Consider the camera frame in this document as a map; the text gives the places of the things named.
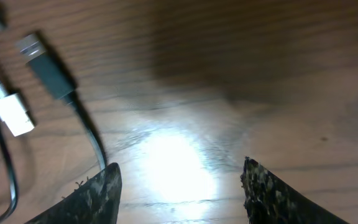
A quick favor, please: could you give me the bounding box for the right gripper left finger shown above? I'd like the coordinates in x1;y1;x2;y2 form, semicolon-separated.
28;163;122;224

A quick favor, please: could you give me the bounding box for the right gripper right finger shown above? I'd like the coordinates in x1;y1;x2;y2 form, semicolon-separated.
241;157;347;224

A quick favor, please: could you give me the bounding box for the white USB cable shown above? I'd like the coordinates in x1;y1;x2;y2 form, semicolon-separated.
0;58;36;138

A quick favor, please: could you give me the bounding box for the black USB cable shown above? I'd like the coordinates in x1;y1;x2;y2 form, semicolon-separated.
0;74;20;224
16;32;108;171

